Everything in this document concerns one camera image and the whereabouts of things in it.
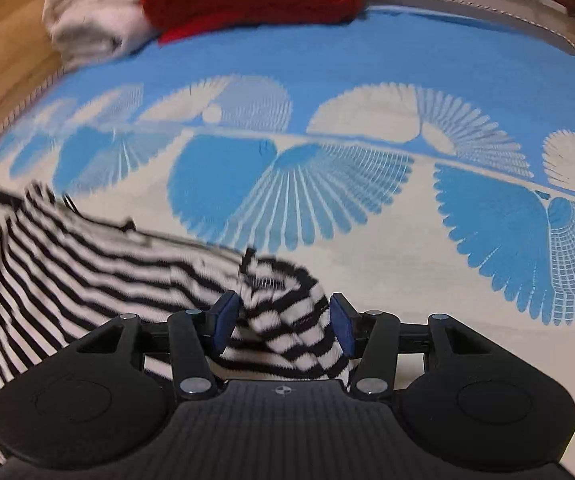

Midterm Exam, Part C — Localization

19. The cream folded blanket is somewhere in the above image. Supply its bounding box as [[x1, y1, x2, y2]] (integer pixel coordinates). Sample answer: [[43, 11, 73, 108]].
[[42, 0, 157, 67]]

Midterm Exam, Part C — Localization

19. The blue white patterned bedsheet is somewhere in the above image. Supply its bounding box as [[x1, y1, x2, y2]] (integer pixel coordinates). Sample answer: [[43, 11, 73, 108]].
[[0, 6, 575, 474]]

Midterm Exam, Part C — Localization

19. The black white striped hooded shirt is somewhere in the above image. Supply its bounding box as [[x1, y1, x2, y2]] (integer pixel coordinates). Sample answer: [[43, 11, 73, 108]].
[[0, 205, 351, 466]]

